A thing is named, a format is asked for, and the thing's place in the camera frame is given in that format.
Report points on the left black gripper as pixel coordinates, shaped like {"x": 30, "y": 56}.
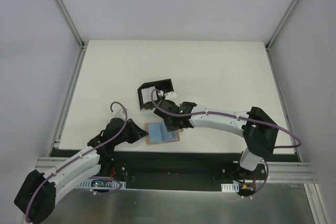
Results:
{"x": 132, "y": 131}

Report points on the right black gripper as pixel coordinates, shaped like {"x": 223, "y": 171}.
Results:
{"x": 172, "y": 123}

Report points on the tan leather card holder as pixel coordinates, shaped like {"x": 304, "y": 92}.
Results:
{"x": 158, "y": 134}

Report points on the black card tray box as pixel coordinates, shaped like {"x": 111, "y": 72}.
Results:
{"x": 165, "y": 85}

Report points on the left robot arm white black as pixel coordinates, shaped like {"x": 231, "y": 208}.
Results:
{"x": 42, "y": 191}

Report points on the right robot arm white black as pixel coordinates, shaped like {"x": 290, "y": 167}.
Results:
{"x": 257, "y": 129}

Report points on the white cards stack in tray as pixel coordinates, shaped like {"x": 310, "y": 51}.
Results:
{"x": 147, "y": 95}

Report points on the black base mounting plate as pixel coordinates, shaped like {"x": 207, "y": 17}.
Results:
{"x": 176, "y": 171}

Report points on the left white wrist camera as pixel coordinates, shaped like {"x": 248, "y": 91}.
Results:
{"x": 119, "y": 113}

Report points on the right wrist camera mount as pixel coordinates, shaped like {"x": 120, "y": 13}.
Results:
{"x": 167, "y": 96}

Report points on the left white cable duct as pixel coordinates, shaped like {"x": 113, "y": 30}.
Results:
{"x": 101, "y": 184}

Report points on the white cable duct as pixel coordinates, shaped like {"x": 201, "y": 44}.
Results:
{"x": 230, "y": 188}
{"x": 101, "y": 184}

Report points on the left table side rail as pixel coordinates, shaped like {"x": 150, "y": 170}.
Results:
{"x": 56, "y": 136}

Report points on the right white cable duct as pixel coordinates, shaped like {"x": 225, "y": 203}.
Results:
{"x": 230, "y": 188}

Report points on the aluminium cross rail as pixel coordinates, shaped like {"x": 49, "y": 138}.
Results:
{"x": 291, "y": 172}

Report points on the left aluminium frame post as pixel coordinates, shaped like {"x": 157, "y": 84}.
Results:
{"x": 70, "y": 23}

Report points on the aluminium frame post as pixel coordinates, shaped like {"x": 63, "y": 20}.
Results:
{"x": 70, "y": 23}
{"x": 283, "y": 21}

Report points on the right aluminium frame post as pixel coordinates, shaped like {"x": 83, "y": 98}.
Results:
{"x": 283, "y": 21}

